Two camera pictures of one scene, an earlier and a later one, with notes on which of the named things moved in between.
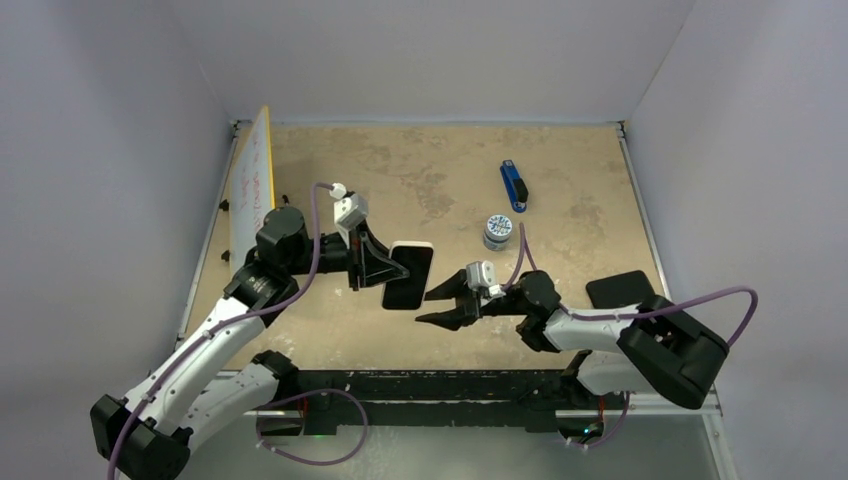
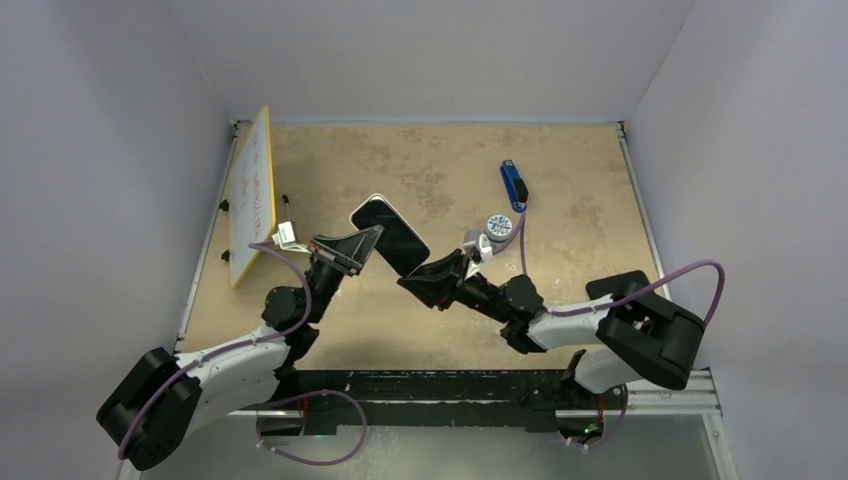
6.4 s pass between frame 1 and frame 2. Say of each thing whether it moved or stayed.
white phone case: moved
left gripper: moved
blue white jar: stayed
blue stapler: stayed
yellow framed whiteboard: stayed
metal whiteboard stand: stayed
